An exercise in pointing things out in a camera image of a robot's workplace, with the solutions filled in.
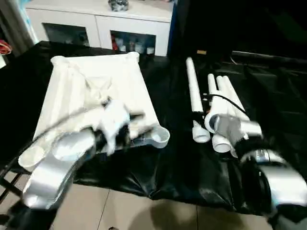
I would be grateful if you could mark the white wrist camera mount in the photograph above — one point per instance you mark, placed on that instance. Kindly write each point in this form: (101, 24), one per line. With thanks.
(112, 119)
(216, 105)

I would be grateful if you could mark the white plastic table leg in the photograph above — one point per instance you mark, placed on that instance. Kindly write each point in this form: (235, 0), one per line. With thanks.
(193, 83)
(212, 83)
(231, 88)
(221, 88)

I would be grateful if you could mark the clear bag of dark parts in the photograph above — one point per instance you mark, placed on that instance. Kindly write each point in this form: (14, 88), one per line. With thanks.
(118, 4)

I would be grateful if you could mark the black plastic mat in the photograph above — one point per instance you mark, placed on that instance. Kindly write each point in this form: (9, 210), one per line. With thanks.
(168, 95)

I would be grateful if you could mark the red and white object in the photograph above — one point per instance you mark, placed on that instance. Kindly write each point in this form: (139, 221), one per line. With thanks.
(4, 48)

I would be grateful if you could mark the white cabinet with glass doors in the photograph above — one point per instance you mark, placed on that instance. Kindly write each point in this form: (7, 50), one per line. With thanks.
(103, 19)

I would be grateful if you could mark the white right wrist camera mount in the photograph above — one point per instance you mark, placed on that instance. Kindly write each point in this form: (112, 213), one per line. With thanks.
(216, 105)

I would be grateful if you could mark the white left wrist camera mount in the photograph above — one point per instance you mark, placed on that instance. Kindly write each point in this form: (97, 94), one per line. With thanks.
(112, 119)

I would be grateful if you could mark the small beige block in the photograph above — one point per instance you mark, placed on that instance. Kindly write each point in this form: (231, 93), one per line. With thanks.
(201, 51)

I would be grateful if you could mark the grey curtain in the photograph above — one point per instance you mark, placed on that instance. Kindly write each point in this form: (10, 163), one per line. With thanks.
(14, 24)

